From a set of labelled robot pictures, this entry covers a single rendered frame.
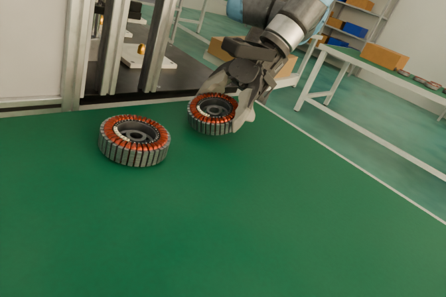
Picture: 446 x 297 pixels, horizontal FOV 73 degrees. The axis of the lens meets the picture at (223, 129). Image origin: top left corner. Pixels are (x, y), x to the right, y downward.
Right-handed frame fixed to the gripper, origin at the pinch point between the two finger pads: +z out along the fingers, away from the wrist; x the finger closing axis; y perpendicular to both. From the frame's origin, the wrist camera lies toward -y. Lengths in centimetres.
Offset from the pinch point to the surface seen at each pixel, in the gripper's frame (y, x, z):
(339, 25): 510, 290, -293
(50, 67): -25.4, 11.6, 10.4
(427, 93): 220, 15, -117
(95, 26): -14.0, 31.2, 1.7
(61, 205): -25.4, -11.3, 19.1
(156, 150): -14.6, -8.1, 9.3
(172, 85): 2.6, 17.4, 1.2
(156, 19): -13.1, 15.5, -7.6
